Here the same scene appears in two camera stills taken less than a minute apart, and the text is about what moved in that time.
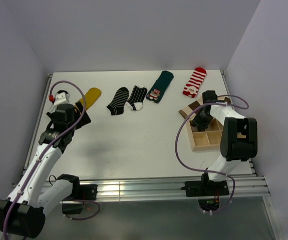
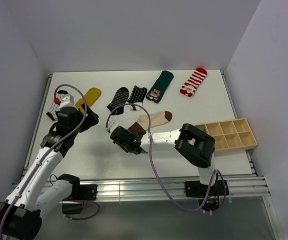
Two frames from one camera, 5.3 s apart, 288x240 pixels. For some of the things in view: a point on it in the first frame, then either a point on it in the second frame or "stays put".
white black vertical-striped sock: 61,96 stays put
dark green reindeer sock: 156,92 stays put
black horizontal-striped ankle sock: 116,106 stays put
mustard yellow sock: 92,94 stays put
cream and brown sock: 185,111 -> 142,124
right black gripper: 203,126 -> 126,149
